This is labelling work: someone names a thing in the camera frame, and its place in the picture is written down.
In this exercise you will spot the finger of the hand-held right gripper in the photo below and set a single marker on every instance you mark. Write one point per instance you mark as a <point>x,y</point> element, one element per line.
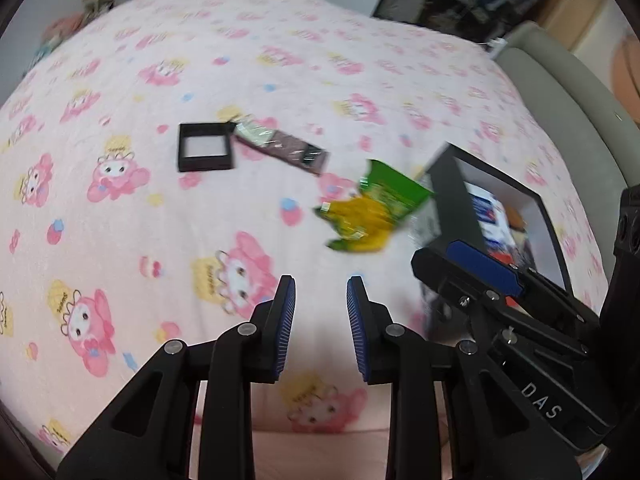
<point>487,270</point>
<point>560,295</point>

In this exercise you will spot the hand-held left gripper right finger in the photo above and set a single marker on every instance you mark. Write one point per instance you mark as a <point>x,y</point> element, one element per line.
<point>356,310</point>

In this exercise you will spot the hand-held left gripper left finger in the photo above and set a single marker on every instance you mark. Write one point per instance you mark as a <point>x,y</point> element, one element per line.
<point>286,310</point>

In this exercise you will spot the black storage box container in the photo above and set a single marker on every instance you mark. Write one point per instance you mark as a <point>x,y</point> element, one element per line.
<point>445,200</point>

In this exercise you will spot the green yellow snack bag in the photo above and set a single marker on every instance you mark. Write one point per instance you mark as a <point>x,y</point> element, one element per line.
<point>372,205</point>

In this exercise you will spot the blue white packet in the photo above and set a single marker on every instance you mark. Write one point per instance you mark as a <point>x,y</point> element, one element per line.
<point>487,215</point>

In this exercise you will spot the dark snack bar wrapper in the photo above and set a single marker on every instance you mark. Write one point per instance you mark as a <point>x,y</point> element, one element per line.
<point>285,146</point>

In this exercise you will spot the small black square box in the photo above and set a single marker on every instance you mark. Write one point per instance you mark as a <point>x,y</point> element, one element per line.
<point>205,147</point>

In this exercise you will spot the grey sofa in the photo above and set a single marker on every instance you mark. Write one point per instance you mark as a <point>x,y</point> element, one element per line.
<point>565,80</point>

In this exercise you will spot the pink printed blanket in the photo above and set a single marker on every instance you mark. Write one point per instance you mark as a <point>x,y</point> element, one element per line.
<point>150,85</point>

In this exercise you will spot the brown cardboard box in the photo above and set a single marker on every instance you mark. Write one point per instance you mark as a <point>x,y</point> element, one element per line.
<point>575,5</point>

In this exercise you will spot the pink plush toy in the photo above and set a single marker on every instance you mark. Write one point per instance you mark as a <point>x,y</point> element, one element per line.
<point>62,32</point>

